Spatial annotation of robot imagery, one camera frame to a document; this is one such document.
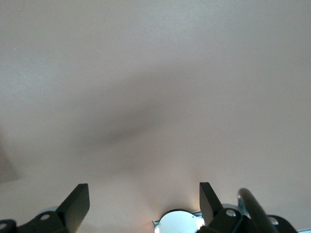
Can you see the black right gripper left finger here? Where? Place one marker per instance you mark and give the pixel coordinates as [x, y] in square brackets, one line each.
[70, 208]

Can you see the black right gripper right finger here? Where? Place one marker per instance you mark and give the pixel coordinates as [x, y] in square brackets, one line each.
[211, 208]

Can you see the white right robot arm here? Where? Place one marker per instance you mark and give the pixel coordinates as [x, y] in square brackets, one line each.
[177, 223]

